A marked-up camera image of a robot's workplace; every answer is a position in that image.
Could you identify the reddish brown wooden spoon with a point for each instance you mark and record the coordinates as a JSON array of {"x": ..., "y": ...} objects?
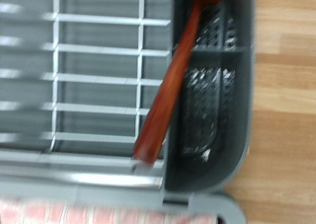
[{"x": 164, "y": 95}]

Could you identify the pink checked towel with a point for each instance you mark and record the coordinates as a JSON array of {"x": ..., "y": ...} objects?
[{"x": 65, "y": 214}]

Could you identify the dark grey cutlery holder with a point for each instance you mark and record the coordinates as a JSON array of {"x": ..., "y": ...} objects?
[{"x": 243, "y": 118}]

